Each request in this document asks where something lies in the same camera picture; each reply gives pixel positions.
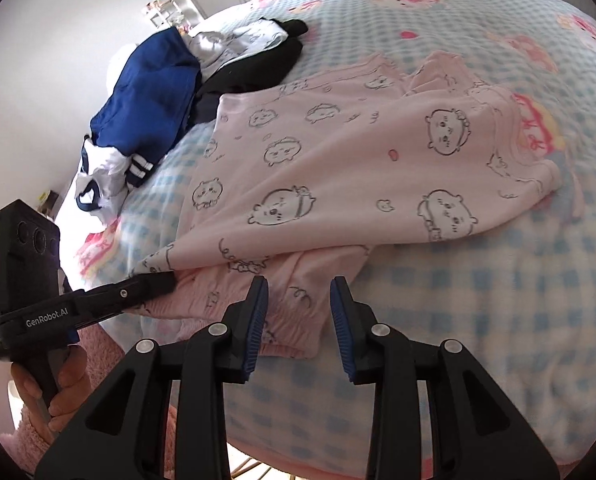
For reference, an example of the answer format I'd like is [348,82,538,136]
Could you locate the navy garment with white stripes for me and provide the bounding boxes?
[89,27,201,188]

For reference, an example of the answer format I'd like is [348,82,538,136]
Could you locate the white shelf rack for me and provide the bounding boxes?
[140,0,199,33]

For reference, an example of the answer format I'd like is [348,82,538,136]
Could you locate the black garment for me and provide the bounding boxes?
[190,19,309,128]

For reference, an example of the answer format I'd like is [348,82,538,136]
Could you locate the gold metal frame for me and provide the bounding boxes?
[228,452,299,480]

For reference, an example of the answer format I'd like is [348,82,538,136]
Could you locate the white printed garment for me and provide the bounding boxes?
[188,17,289,83]

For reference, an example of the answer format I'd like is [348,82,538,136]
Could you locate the person's left hand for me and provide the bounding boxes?
[10,345,91,436]

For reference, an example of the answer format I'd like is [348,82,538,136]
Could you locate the white and navy garment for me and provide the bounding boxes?
[73,135,131,221]

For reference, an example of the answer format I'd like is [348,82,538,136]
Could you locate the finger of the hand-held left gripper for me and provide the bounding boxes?
[75,270,177,331]

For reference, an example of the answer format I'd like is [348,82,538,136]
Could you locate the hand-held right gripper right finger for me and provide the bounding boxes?
[329,276,561,480]

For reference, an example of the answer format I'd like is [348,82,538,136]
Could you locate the blue checked printed blanket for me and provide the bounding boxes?
[75,0,596,466]

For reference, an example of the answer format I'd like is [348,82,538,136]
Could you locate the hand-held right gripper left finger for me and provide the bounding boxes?
[34,276,269,480]

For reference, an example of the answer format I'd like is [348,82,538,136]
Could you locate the pink printed pajama pants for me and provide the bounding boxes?
[128,50,563,361]

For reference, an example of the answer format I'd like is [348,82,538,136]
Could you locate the person's left forearm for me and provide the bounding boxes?
[0,405,59,476]

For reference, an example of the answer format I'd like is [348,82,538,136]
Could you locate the pink fluffy robe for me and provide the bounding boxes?
[80,327,179,480]

